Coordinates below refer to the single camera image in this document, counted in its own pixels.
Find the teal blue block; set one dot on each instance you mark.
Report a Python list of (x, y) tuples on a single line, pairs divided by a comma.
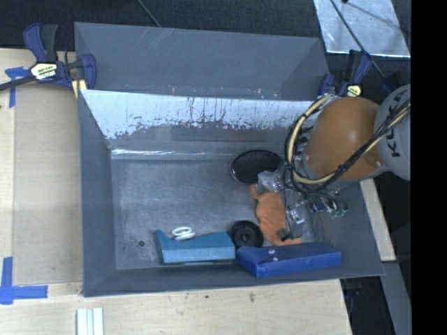
[(199, 250)]

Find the black round disc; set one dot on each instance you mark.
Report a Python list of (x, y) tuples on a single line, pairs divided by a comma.
[(246, 236)]

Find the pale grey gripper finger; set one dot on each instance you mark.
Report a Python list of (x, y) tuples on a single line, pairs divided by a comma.
[(296, 222), (268, 181)]

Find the dark blue box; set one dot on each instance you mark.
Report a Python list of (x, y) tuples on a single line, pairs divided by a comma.
[(290, 258)]

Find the orange cloth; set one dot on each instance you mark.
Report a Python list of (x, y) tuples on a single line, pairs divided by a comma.
[(270, 215)]

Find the black oval dish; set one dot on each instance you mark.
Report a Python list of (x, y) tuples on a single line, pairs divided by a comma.
[(252, 166)]

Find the grey metal bin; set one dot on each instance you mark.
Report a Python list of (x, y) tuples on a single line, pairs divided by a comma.
[(181, 194)]

